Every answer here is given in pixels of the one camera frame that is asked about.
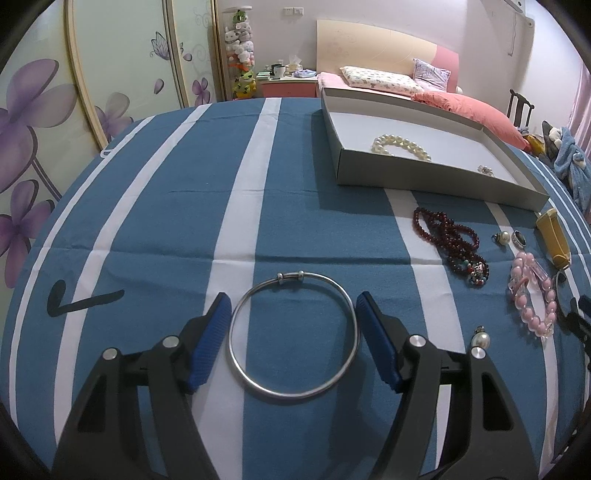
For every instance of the pearl earring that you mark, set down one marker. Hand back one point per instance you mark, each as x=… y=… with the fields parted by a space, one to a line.
x=503 y=238

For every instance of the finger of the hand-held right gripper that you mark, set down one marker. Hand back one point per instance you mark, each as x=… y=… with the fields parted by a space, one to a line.
x=581 y=323

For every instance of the blue white striped sheet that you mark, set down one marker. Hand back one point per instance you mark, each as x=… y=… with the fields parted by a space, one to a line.
x=161 y=207

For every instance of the folded pink quilt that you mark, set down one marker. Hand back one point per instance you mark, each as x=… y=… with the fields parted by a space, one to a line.
x=461 y=108

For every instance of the pink nightstand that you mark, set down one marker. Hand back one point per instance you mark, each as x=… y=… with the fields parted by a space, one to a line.
x=286 y=87

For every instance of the grey cardboard box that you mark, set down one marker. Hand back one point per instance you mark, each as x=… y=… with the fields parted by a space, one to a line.
x=369 y=120

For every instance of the wall socket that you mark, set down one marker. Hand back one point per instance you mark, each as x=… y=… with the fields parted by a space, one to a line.
x=293 y=10

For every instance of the yellow red toy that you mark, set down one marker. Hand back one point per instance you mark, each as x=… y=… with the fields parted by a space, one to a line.
x=535 y=144

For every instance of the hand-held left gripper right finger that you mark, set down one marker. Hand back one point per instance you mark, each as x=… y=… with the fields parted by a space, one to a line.
x=376 y=341

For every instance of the silver bangle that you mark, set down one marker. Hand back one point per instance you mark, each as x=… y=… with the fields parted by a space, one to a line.
x=280 y=277

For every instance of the yellow hair clip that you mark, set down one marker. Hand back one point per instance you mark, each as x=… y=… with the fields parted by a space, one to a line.
x=551 y=235

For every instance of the light blue garment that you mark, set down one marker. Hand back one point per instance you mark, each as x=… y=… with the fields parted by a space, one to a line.
x=572 y=161

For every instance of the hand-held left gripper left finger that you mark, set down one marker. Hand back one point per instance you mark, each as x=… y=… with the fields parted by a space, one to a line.
x=210 y=341

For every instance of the floral sliding door wardrobe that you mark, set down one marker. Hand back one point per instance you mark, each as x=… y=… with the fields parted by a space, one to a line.
x=129 y=55

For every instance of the pink bed sheet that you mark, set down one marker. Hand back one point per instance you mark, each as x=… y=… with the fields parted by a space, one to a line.
x=328 y=81

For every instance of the plush toy display tube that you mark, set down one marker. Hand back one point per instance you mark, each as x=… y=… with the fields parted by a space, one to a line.
x=240 y=46

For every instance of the white patterned pillow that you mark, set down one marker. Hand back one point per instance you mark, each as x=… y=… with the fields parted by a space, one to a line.
x=378 y=79

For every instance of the pearl pendant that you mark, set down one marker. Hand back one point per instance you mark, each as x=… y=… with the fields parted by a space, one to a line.
x=482 y=340

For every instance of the beige pink headboard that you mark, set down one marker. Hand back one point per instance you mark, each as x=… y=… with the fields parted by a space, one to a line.
x=369 y=46

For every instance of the dark wooden chair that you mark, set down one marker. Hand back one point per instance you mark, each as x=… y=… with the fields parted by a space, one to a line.
x=517 y=108

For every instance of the small silver earring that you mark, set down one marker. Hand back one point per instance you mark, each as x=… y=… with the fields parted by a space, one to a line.
x=485 y=170

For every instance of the purple pillow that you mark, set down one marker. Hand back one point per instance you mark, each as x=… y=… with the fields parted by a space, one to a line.
x=431 y=76

